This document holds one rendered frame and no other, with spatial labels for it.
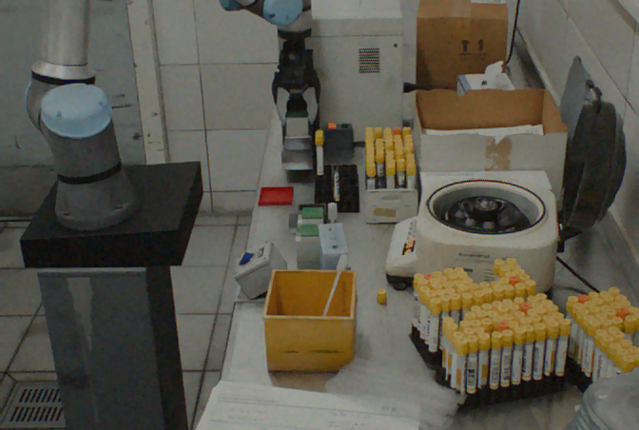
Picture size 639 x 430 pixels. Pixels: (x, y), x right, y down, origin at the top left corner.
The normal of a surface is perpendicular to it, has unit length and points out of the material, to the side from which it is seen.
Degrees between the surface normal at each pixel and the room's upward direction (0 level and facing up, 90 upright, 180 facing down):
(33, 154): 90
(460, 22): 87
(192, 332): 0
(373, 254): 0
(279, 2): 89
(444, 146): 92
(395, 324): 0
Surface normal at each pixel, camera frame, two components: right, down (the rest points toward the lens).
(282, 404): -0.04, -0.89
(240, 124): -0.04, 0.45
